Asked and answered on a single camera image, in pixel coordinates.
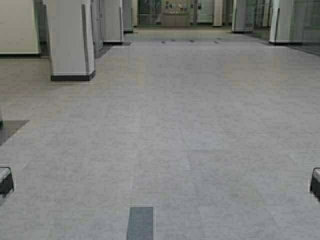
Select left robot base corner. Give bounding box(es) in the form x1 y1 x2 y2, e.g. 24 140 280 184
0 167 14 198

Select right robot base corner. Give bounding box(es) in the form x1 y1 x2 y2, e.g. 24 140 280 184
309 167 320 200

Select dark floor inlay tile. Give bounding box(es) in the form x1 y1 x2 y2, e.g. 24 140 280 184
126 206 154 240

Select far glass double doors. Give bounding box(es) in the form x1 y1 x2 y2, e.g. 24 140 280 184
137 0 215 28

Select white square pillar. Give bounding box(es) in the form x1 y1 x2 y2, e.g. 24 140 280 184
46 0 96 82

